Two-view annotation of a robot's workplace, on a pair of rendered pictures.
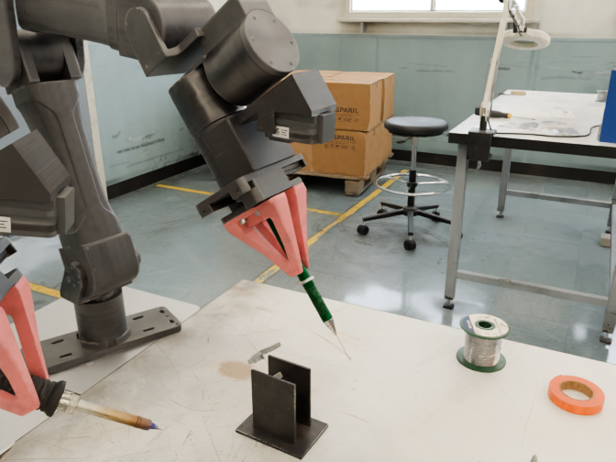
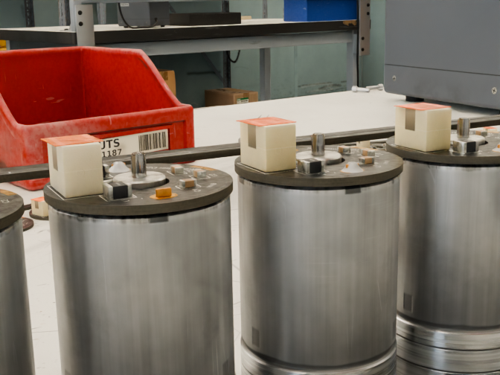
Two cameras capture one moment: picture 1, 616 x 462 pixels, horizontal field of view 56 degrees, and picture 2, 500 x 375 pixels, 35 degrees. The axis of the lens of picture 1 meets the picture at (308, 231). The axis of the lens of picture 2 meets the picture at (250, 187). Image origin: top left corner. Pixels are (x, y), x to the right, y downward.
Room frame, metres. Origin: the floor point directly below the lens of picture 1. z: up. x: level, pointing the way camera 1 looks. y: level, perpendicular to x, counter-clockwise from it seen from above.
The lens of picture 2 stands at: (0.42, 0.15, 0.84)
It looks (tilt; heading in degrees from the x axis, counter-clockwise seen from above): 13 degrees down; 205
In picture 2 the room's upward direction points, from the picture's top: 1 degrees counter-clockwise
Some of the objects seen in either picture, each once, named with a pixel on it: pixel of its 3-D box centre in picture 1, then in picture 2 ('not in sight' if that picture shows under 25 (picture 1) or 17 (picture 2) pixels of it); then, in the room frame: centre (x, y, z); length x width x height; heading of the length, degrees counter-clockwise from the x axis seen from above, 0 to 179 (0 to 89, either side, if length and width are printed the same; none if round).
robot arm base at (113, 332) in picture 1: (101, 316); not in sight; (0.68, 0.28, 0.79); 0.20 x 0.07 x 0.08; 126
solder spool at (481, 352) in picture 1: (482, 341); not in sight; (0.64, -0.22, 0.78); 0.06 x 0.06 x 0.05
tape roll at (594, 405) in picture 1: (576, 394); not in sight; (0.56, -0.31, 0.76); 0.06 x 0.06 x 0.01
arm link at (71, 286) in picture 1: (101, 272); not in sight; (0.68, 0.27, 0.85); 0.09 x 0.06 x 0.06; 143
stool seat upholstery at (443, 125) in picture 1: (416, 122); not in sight; (3.06, -0.57, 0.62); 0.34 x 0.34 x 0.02
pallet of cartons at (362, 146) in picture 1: (303, 126); not in sight; (4.26, 0.03, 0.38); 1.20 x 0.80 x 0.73; 69
